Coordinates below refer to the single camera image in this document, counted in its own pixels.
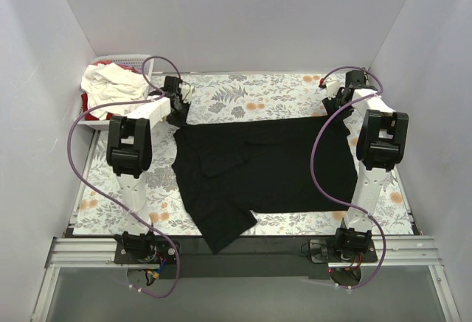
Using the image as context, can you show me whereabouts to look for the black t-shirt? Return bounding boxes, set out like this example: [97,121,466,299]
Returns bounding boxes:
[173,117,358,253]

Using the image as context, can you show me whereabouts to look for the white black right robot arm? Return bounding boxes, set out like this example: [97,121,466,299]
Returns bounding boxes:
[319,69,409,262]

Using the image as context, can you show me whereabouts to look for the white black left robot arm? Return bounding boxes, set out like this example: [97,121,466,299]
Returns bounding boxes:
[106,76,188,265]

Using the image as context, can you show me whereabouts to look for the white plastic laundry basket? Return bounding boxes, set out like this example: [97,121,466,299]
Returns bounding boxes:
[79,55,153,130]

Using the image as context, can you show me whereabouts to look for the white t-shirt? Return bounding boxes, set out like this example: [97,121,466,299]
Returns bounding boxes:
[80,60,149,111]

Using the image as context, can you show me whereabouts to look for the red t-shirt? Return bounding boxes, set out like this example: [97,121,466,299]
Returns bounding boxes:
[80,60,148,120]

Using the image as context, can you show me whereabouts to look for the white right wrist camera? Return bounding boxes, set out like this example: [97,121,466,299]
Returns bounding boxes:
[319,77,341,99]

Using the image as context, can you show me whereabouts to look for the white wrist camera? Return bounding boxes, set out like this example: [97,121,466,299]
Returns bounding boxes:
[181,81,195,104]
[319,77,341,99]

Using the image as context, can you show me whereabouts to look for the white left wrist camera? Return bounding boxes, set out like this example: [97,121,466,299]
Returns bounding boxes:
[181,81,195,104]

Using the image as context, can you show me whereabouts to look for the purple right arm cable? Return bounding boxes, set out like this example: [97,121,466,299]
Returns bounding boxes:
[309,66,388,290]

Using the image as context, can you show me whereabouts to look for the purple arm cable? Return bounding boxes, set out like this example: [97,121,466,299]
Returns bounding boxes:
[309,66,388,290]
[68,55,185,299]

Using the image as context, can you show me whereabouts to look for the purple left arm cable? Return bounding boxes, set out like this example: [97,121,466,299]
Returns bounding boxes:
[68,55,185,299]

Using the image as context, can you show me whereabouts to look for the aluminium frame rail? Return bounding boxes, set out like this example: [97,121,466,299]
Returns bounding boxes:
[32,236,461,321]

